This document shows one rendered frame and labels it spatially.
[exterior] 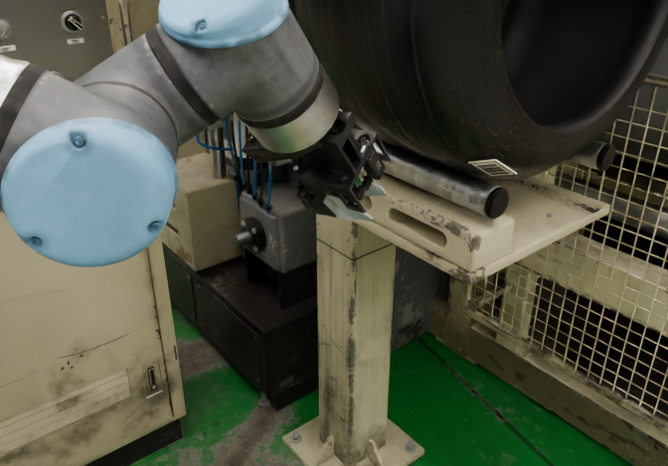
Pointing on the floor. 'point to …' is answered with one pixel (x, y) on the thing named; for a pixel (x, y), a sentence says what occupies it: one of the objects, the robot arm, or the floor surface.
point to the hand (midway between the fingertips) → (349, 208)
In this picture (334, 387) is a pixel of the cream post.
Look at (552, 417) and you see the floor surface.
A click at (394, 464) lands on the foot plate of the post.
